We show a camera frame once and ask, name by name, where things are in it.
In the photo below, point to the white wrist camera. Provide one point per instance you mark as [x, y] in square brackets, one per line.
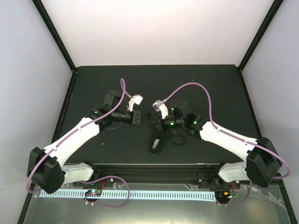
[159, 106]
[135, 100]

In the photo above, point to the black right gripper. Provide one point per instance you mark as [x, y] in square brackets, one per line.
[160, 125]

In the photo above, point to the black right corner frame post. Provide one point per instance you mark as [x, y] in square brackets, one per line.
[275, 6]

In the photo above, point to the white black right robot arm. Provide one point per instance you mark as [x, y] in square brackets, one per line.
[258, 164]

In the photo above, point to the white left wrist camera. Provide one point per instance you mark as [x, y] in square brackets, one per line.
[135, 100]

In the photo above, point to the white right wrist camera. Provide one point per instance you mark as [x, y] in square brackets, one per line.
[159, 106]

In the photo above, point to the black canvas shoe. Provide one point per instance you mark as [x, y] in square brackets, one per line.
[157, 140]

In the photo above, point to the white slotted cable duct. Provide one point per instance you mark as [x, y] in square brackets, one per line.
[206, 196]

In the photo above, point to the black front mounting rail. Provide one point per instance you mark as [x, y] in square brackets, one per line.
[154, 173]

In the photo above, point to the black left corner frame post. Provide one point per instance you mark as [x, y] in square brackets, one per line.
[54, 33]

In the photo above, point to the black corner frame post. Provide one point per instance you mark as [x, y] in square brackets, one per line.
[54, 33]
[275, 6]

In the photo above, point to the left green circuit board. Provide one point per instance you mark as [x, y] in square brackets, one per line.
[93, 192]

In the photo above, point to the black shoelace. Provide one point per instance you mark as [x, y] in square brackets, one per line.
[175, 137]

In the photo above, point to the right green circuit board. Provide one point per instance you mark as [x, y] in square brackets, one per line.
[226, 194]

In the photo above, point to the green circuit board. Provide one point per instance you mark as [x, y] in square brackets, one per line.
[226, 194]
[93, 192]

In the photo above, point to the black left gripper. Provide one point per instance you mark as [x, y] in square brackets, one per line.
[135, 119]

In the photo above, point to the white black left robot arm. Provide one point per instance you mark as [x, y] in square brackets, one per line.
[47, 168]

